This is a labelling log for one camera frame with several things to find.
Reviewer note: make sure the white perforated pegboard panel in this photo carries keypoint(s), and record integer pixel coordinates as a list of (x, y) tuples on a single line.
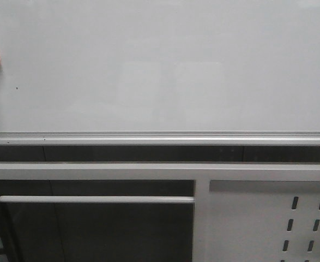
[(263, 221)]

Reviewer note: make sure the white whiteboard panel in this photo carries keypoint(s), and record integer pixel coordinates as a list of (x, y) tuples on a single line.
[(162, 72)]

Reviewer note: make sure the white metal whiteboard stand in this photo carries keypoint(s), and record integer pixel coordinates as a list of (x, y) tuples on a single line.
[(137, 201)]

